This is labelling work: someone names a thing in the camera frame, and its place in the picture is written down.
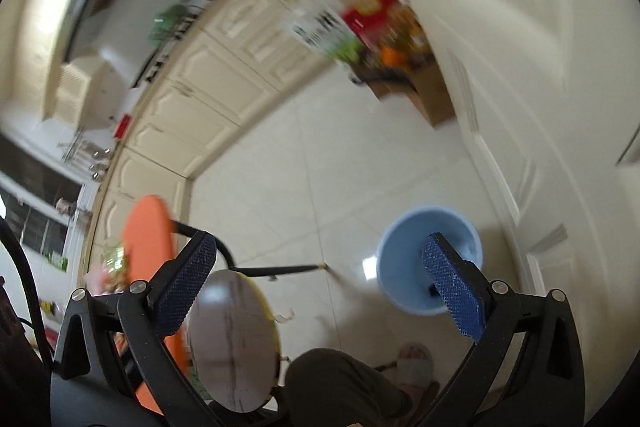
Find cardboard box with groceries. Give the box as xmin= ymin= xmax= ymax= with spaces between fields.
xmin=350 ymin=2 xmax=456 ymax=128

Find white green rice bag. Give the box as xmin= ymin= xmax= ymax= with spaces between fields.
xmin=288 ymin=8 xmax=364 ymax=64

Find red white plastic bag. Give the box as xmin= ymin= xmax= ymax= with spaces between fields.
xmin=84 ymin=244 xmax=129 ymax=296

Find white slipper foot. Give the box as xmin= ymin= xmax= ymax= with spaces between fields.
xmin=396 ymin=343 xmax=434 ymax=389

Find hanging utensil rack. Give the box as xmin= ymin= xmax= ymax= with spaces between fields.
xmin=58 ymin=128 xmax=114 ymax=183

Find kitchen window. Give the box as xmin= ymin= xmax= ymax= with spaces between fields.
xmin=1 ymin=135 xmax=81 ymax=261

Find person leg dark trousers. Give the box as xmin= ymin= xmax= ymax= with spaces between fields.
xmin=284 ymin=348 xmax=413 ymax=427

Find light blue trash bin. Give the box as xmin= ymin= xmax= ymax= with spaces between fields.
xmin=376 ymin=206 xmax=484 ymax=317

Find round orange table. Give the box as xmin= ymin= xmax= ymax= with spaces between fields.
xmin=120 ymin=195 xmax=186 ymax=414

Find round stool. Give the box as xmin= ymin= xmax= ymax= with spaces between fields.
xmin=186 ymin=270 xmax=281 ymax=413

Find lower kitchen cabinets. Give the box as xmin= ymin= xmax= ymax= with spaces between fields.
xmin=79 ymin=0 xmax=358 ymax=274

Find red food bag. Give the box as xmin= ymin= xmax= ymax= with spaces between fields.
xmin=341 ymin=0 xmax=402 ymax=49

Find black trash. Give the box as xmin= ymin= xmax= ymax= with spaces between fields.
xmin=428 ymin=284 xmax=440 ymax=297

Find white door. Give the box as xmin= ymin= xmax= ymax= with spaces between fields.
xmin=411 ymin=0 xmax=639 ymax=414

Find red basin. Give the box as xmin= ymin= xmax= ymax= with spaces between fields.
xmin=113 ymin=114 xmax=132 ymax=141

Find green electric cooker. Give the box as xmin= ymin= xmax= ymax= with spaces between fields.
xmin=148 ymin=4 xmax=190 ymax=46

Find range hood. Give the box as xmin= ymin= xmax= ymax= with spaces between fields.
xmin=60 ymin=0 xmax=132 ymax=65

